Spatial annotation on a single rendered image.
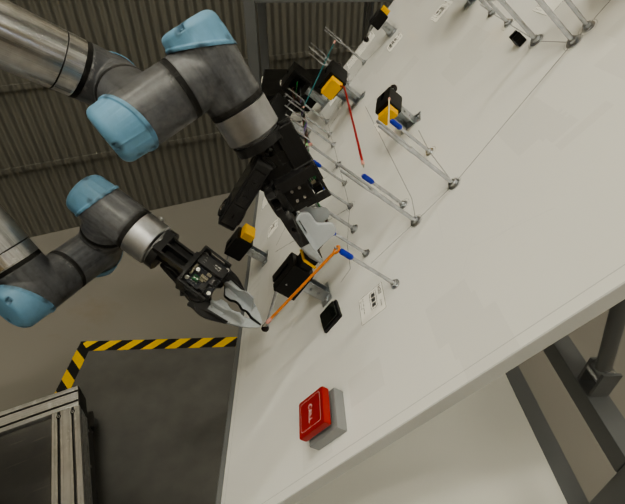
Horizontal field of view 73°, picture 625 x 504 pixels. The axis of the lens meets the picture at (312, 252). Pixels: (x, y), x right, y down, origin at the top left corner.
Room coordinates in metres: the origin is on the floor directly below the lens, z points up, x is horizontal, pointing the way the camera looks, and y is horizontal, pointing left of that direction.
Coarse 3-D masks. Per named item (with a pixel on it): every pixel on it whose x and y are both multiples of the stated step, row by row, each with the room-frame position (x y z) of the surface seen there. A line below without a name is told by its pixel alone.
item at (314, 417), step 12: (312, 396) 0.32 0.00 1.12; (324, 396) 0.31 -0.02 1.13; (300, 408) 0.31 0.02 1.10; (312, 408) 0.30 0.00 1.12; (324, 408) 0.29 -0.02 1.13; (300, 420) 0.30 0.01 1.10; (312, 420) 0.28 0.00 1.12; (324, 420) 0.27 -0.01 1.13; (300, 432) 0.28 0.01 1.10; (312, 432) 0.27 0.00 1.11
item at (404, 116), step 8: (392, 88) 0.79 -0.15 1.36; (384, 96) 0.74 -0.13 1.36; (392, 96) 0.74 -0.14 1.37; (400, 96) 0.75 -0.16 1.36; (376, 104) 0.75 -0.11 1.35; (384, 104) 0.72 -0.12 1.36; (392, 104) 0.72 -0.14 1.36; (400, 104) 0.73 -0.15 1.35; (376, 112) 0.73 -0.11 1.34; (400, 112) 0.73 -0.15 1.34; (408, 112) 0.75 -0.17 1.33; (400, 120) 0.74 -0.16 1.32; (408, 120) 0.75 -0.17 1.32; (416, 120) 0.73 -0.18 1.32; (408, 128) 0.73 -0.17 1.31
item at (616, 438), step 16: (544, 352) 0.52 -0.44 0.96; (560, 352) 0.49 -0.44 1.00; (576, 352) 0.49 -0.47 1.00; (560, 368) 0.47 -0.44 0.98; (576, 368) 0.45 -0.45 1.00; (576, 384) 0.42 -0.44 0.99; (592, 384) 0.42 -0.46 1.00; (608, 384) 0.40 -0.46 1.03; (576, 400) 0.41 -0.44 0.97; (592, 400) 0.39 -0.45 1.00; (608, 400) 0.39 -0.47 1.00; (592, 416) 0.37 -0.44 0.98; (608, 416) 0.36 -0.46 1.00; (592, 432) 0.36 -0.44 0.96; (608, 432) 0.34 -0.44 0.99; (624, 432) 0.34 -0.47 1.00; (608, 448) 0.32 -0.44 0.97; (624, 448) 0.31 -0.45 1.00; (624, 464) 0.29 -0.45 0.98; (624, 480) 0.28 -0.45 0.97; (608, 496) 0.28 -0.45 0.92; (624, 496) 0.27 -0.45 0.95
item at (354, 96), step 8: (336, 64) 1.08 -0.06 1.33; (328, 72) 1.05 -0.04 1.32; (336, 72) 1.05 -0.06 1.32; (344, 72) 1.08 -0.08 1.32; (320, 80) 1.06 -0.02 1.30; (344, 80) 1.04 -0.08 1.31; (320, 88) 1.04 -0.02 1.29; (352, 88) 1.08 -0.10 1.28; (352, 96) 1.08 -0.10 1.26; (360, 96) 1.07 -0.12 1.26; (352, 104) 1.08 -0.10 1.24
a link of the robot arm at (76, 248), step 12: (72, 240) 0.57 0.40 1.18; (84, 240) 0.56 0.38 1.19; (72, 252) 0.54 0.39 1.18; (84, 252) 0.55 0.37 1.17; (96, 252) 0.56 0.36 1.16; (108, 252) 0.57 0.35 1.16; (120, 252) 0.59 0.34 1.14; (84, 264) 0.53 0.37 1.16; (96, 264) 0.55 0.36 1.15; (108, 264) 0.57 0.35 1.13; (96, 276) 0.55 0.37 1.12
